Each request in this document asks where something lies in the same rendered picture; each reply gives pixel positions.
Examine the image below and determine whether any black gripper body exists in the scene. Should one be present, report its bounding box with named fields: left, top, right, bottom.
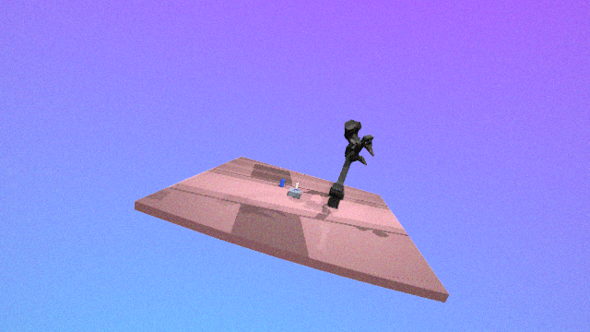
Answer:
left=348, top=135, right=374, bottom=162

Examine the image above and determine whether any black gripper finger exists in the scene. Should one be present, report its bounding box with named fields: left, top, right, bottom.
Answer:
left=362, top=141, right=374, bottom=157
left=353, top=155, right=368, bottom=166

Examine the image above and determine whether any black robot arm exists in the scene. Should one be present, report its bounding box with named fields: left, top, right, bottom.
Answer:
left=327, top=119, right=362, bottom=209

